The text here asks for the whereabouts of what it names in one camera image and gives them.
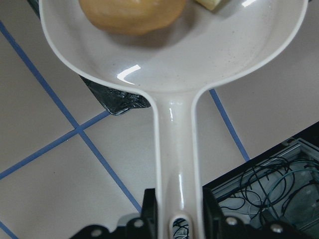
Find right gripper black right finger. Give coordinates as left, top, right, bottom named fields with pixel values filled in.
left=203, top=188, right=223, bottom=237

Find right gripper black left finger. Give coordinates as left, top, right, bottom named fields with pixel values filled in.
left=140, top=188, right=158, bottom=237

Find white plastic dustpan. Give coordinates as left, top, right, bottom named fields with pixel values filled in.
left=39, top=0, right=308, bottom=239

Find brown potato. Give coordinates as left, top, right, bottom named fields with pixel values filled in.
left=79, top=0, right=186, bottom=35

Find bitten apple piece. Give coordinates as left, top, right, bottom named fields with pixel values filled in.
left=195, top=0, right=225, bottom=11

